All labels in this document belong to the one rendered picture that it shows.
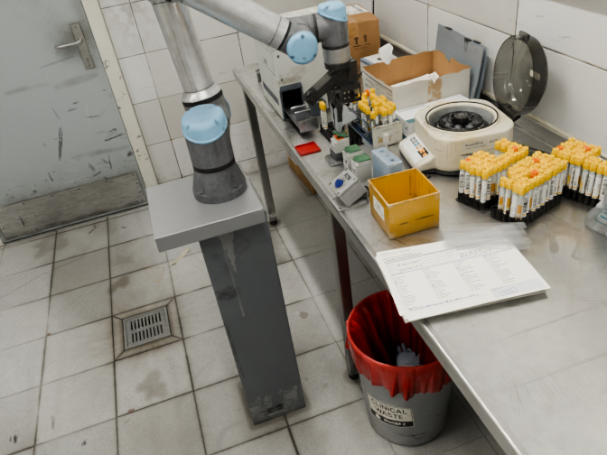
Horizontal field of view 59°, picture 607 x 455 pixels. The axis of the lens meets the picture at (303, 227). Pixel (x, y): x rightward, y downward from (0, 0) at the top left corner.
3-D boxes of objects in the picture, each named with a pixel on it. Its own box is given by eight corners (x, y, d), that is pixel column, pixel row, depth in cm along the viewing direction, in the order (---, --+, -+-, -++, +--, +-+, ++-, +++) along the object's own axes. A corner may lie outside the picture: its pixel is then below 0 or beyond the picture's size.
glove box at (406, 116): (394, 131, 177) (393, 104, 172) (459, 114, 182) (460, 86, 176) (412, 146, 167) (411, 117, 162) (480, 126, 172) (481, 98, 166)
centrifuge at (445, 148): (393, 146, 169) (392, 109, 162) (484, 128, 170) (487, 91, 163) (419, 184, 149) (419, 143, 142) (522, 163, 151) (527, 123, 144)
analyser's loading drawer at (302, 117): (283, 112, 197) (281, 98, 194) (300, 107, 198) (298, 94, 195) (300, 133, 181) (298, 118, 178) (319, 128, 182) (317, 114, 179)
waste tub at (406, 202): (368, 212, 141) (367, 180, 135) (416, 199, 143) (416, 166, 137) (389, 240, 130) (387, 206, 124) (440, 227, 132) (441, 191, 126)
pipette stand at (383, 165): (368, 183, 153) (366, 152, 147) (390, 176, 154) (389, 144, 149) (385, 199, 145) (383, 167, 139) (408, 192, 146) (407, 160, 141)
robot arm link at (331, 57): (327, 52, 143) (317, 44, 150) (329, 69, 146) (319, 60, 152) (353, 46, 144) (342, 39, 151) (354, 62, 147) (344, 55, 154)
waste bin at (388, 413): (340, 387, 204) (327, 301, 178) (427, 356, 210) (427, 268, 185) (383, 476, 173) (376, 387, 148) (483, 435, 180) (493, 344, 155)
